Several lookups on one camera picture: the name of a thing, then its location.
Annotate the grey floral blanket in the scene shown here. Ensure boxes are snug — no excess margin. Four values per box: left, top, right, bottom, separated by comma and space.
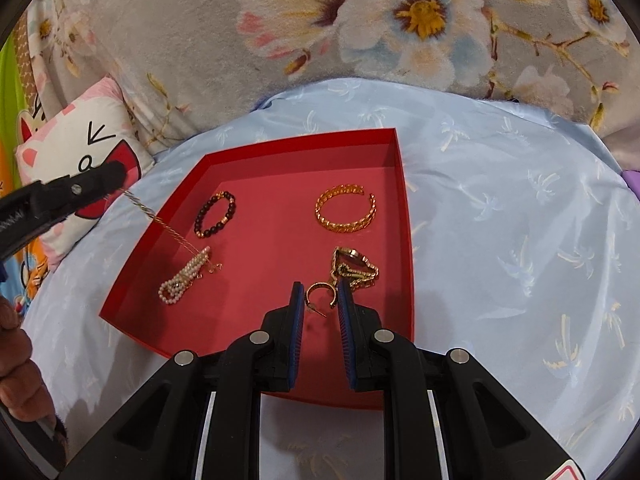
25, 0, 640, 171

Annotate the pearl bracelet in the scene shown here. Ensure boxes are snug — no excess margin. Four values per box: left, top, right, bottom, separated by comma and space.
158, 246, 211, 305

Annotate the red cardboard box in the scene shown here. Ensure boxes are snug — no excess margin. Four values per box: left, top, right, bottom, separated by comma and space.
98, 128, 417, 412

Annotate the cartoon cat pillow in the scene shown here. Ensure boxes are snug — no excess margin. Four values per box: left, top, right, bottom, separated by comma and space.
15, 76, 156, 273

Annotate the person's left hand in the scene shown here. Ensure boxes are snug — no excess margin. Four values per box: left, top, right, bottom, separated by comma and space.
0, 295, 56, 423

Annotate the dark bead bracelet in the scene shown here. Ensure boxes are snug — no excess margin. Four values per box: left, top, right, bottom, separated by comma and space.
194, 191, 237, 239

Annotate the colourful cartoon cloth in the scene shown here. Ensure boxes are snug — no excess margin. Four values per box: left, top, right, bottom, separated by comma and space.
0, 35, 51, 311

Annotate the gold leaf cuff bracelet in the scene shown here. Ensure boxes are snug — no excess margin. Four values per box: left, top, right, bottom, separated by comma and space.
315, 185, 377, 233

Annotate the black clover chain bracelet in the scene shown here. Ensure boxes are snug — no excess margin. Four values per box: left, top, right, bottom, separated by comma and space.
121, 187, 224, 275

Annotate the light blue printed cloth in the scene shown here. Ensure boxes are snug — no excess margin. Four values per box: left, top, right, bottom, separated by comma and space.
20, 76, 640, 480

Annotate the gold hoop earring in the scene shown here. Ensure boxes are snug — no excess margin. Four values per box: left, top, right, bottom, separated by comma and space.
305, 282, 340, 318

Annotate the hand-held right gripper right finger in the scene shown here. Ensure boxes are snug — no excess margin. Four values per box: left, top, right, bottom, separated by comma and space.
337, 280, 586, 480

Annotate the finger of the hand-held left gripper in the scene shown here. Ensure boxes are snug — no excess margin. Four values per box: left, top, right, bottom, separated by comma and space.
0, 160, 127, 261

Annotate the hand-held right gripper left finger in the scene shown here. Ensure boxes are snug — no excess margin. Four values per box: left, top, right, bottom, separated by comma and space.
60, 282, 306, 480

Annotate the gold link bracelet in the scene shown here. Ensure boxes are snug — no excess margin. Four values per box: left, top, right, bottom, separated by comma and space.
329, 247, 381, 291

